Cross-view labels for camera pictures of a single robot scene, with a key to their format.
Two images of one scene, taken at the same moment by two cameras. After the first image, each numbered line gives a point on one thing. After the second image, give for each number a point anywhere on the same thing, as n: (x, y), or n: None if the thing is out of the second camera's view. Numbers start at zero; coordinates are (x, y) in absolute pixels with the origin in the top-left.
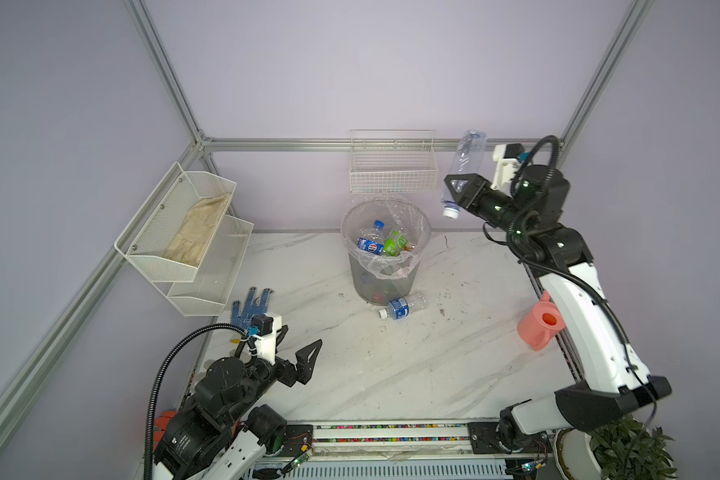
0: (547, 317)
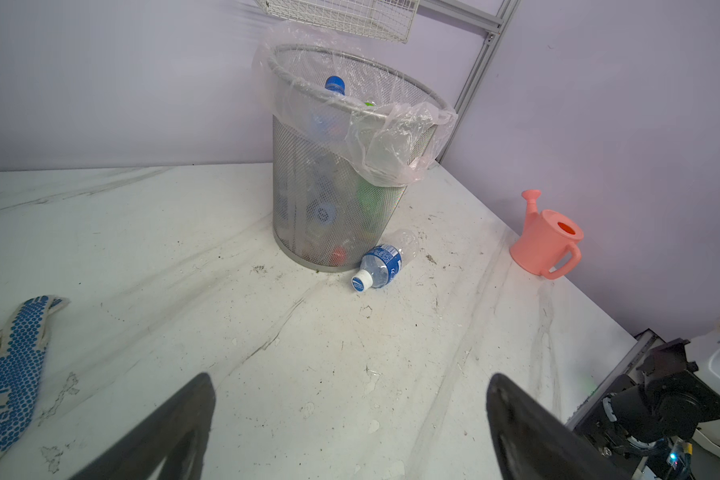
0: (549, 245)
